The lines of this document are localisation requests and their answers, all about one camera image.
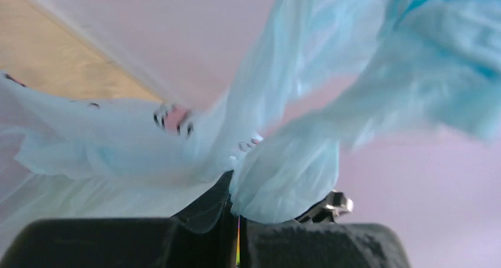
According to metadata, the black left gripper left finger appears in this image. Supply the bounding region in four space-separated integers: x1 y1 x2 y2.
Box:
1 172 235 267

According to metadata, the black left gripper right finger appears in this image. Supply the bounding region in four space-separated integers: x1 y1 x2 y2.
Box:
240 220 411 268

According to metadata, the light blue printed plastic bag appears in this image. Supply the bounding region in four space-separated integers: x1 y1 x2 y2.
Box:
1 0 500 244

